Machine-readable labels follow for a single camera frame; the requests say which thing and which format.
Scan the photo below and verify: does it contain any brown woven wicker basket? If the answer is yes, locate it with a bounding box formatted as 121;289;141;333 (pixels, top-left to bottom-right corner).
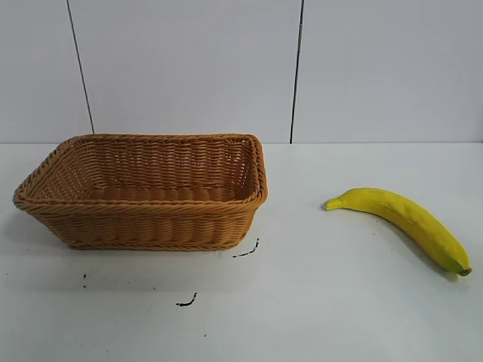
13;132;270;252

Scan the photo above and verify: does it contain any yellow banana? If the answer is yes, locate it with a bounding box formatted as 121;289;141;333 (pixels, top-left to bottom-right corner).
321;187;473;278

